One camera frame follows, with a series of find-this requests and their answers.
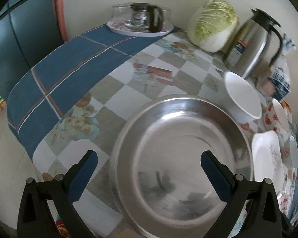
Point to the white oval tray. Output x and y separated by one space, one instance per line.
119 26

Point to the large stainless steel basin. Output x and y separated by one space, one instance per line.
156 176

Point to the white floral plate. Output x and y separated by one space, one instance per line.
267 161

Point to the stainless steel thermos jug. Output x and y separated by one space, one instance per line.
250 44

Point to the toast bread bag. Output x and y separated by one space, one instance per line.
277 84

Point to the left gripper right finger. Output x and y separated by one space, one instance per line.
264 219

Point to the red floral patterned bowl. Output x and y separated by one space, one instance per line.
275 118

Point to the pink foam tube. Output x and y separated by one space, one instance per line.
59 13

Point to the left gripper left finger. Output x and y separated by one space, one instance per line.
35 219

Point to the glass coffee pot black handle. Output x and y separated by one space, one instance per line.
146 15

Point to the clear drinking glass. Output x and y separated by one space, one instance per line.
122 12
166 16

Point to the napa cabbage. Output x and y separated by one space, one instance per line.
212 25

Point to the patterned checkered tablecloth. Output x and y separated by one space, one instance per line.
80 97

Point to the white square bowl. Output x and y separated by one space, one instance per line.
240 99

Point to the small white bowl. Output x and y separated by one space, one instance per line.
290 153

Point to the blue cabinet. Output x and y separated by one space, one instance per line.
28 32

